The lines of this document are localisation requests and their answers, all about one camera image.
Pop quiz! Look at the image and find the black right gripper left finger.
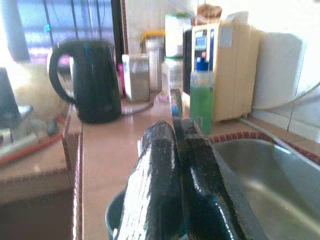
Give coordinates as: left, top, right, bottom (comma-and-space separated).
117, 120, 187, 240

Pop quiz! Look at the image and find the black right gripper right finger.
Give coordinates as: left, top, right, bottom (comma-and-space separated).
178, 120, 247, 240

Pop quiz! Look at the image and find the steel sink basin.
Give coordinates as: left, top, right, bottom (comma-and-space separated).
211, 138, 320, 240

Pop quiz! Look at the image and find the green dish soap bottle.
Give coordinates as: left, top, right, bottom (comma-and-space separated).
189, 57, 215, 136

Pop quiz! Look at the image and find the silver metal canister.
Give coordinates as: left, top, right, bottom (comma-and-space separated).
124, 54, 151, 103

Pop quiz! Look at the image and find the pink packet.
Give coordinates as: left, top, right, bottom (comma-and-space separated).
117, 63, 126, 98

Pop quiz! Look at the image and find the black electric kettle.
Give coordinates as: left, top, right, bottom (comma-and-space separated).
48, 39, 123, 125

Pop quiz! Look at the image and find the beige water purifier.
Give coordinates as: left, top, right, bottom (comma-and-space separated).
182, 21, 261, 123

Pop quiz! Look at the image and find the clear container yellow lid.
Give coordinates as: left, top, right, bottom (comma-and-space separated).
141, 29, 166, 92

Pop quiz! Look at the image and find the cream round container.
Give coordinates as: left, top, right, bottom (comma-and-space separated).
12, 62, 67, 123

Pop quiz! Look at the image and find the brown woven basket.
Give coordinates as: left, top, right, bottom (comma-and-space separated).
197, 3, 223, 26

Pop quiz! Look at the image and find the kettle power cord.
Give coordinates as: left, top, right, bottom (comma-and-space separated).
121, 99, 154, 116

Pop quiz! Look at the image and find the white purifier hose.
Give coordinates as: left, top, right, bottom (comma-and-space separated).
249, 82, 320, 111

